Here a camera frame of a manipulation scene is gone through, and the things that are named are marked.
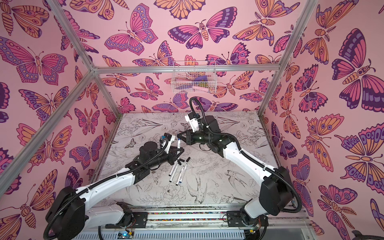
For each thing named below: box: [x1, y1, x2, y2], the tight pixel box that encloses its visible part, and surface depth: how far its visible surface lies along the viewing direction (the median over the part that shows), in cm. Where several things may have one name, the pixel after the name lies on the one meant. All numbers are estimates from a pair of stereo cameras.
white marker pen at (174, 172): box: [169, 163, 179, 183], surface depth 90 cm
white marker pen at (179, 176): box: [175, 165, 185, 186], surface depth 89 cm
